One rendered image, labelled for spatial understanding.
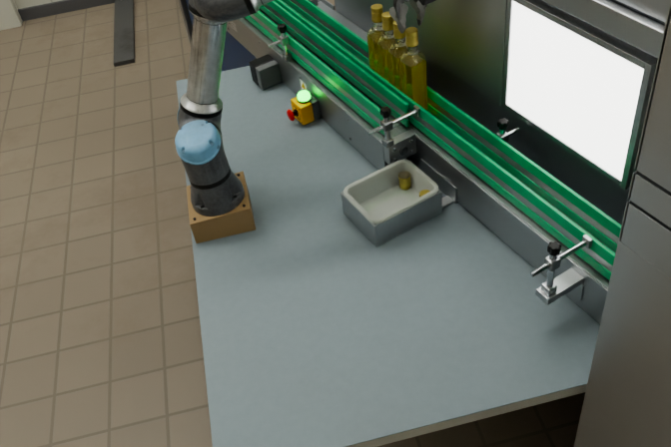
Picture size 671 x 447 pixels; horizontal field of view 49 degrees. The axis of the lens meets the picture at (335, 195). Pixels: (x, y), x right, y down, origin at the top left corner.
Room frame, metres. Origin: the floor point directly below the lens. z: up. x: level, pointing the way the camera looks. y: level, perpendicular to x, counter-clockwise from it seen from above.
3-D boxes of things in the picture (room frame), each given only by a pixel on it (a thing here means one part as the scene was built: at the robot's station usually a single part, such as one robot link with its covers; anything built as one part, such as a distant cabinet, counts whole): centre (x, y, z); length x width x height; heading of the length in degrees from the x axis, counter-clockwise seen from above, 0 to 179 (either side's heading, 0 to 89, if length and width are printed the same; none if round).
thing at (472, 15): (1.62, -0.49, 1.15); 0.90 x 0.03 x 0.34; 26
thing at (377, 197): (1.48, -0.15, 0.80); 0.22 x 0.17 x 0.09; 116
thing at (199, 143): (1.57, 0.34, 1.00); 0.13 x 0.12 x 0.14; 6
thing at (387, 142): (1.63, -0.19, 0.95); 0.17 x 0.03 x 0.12; 116
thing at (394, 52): (1.80, -0.24, 0.99); 0.06 x 0.06 x 0.21; 26
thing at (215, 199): (1.57, 0.33, 0.88); 0.15 x 0.15 x 0.10
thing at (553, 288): (1.05, -0.47, 0.90); 0.17 x 0.05 x 0.23; 116
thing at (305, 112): (1.99, 0.06, 0.79); 0.07 x 0.07 x 0.07; 26
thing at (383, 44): (1.86, -0.22, 0.99); 0.06 x 0.06 x 0.21; 27
